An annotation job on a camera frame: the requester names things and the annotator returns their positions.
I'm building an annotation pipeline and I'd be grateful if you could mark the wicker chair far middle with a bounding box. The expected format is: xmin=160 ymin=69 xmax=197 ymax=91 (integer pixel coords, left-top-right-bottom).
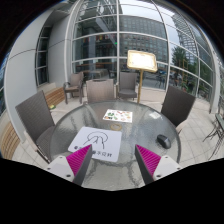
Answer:
xmin=86 ymin=79 xmax=114 ymax=103

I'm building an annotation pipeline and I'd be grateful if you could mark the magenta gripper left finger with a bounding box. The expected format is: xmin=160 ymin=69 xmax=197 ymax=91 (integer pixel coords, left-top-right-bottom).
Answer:
xmin=46 ymin=145 xmax=92 ymax=186

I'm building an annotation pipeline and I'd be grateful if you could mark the gold menu stand sign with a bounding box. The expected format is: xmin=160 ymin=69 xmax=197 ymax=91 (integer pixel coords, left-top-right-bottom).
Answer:
xmin=127 ymin=50 xmax=158 ymax=102

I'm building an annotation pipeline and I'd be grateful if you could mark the wicker chair right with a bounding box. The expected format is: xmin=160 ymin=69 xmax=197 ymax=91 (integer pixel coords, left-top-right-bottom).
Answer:
xmin=161 ymin=86 xmax=195 ymax=133

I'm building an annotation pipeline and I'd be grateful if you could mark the wicker chair left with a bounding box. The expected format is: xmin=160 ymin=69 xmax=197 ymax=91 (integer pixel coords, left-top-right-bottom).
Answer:
xmin=16 ymin=91 xmax=55 ymax=163

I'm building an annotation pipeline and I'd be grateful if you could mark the wicker armchair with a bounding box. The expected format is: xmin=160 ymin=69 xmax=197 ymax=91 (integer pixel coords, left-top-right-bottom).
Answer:
xmin=117 ymin=72 xmax=137 ymax=99
xmin=63 ymin=72 xmax=84 ymax=103

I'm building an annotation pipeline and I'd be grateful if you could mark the wooden bench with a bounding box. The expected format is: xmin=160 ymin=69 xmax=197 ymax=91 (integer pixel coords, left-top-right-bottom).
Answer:
xmin=0 ymin=87 xmax=64 ymax=159

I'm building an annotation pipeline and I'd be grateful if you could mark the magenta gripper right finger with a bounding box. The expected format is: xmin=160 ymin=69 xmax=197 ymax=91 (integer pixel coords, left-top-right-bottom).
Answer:
xmin=135 ymin=145 xmax=181 ymax=184

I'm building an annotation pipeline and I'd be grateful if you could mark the metal chair far right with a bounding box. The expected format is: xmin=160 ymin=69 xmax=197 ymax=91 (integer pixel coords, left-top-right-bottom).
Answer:
xmin=204 ymin=113 xmax=224 ymax=160

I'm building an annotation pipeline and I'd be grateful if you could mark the round glass table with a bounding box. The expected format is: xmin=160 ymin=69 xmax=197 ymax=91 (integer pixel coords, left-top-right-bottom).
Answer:
xmin=50 ymin=101 xmax=181 ymax=190

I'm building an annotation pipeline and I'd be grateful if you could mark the white mouse pad with drawing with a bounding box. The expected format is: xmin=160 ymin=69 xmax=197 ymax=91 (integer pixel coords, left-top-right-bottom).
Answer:
xmin=68 ymin=127 xmax=122 ymax=162

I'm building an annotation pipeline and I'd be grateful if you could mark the wicker armchair far right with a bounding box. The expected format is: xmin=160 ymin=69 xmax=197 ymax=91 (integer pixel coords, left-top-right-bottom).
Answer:
xmin=117 ymin=72 xmax=137 ymax=99

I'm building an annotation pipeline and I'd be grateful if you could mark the black computer mouse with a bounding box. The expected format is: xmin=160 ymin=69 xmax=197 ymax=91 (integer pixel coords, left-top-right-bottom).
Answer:
xmin=157 ymin=134 xmax=171 ymax=149

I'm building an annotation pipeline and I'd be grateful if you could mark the wicker chair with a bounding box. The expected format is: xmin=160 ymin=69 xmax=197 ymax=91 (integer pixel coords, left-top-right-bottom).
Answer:
xmin=16 ymin=91 xmax=55 ymax=163
xmin=86 ymin=79 xmax=114 ymax=103
xmin=161 ymin=86 xmax=195 ymax=133

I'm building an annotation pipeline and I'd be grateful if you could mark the wicker armchair far left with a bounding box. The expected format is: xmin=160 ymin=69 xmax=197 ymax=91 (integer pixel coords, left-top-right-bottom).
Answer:
xmin=63 ymin=72 xmax=84 ymax=103

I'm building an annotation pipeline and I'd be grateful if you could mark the colourful menu card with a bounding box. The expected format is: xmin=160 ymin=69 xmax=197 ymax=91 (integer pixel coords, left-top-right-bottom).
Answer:
xmin=103 ymin=109 xmax=133 ymax=123

